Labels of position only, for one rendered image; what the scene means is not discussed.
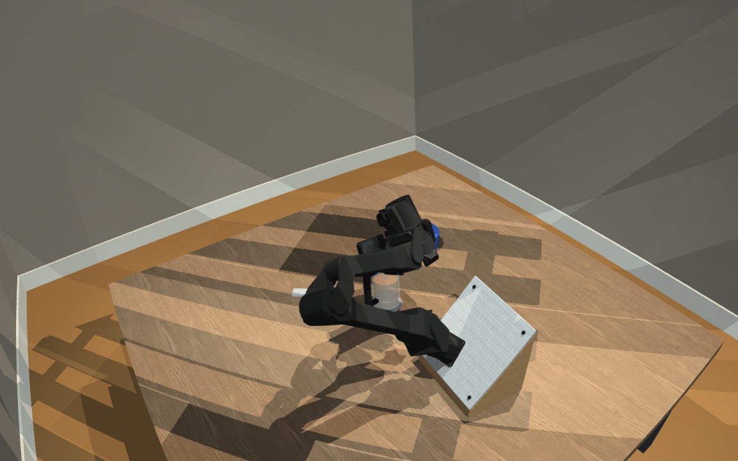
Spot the blue short cylinder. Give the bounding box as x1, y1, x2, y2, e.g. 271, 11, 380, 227
431, 223, 439, 250

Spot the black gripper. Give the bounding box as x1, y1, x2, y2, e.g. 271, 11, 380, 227
356, 218, 436, 255

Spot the french press coffee maker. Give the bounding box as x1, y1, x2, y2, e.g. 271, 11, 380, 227
363, 273, 402, 312

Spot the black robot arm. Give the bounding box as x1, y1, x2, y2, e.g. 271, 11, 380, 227
299, 195, 466, 367

